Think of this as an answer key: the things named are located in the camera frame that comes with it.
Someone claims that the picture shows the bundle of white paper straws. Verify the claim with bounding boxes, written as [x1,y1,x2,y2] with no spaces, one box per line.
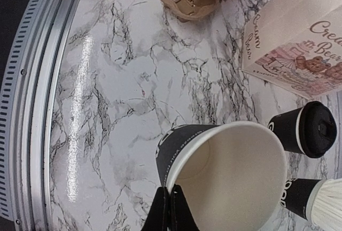
[306,179,341,230]

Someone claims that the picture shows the white paper takeout bag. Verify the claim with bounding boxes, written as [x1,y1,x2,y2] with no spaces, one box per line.
[242,0,341,99]

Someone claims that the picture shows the front aluminium frame rail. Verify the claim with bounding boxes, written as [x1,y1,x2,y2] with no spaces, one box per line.
[1,0,79,230]

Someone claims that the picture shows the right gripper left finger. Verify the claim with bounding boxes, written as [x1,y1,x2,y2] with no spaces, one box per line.
[141,187,169,231]

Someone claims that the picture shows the black plastic cup lid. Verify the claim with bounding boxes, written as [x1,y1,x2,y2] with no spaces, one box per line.
[298,101,337,158]

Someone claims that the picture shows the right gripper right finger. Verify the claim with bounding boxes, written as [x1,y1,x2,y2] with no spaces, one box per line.
[170,184,199,231]

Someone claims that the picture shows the black cup holding straws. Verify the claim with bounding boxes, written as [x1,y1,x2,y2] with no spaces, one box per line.
[280,179,323,221]

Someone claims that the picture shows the single black paper coffee cup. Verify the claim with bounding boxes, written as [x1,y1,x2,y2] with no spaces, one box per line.
[268,107,304,154]

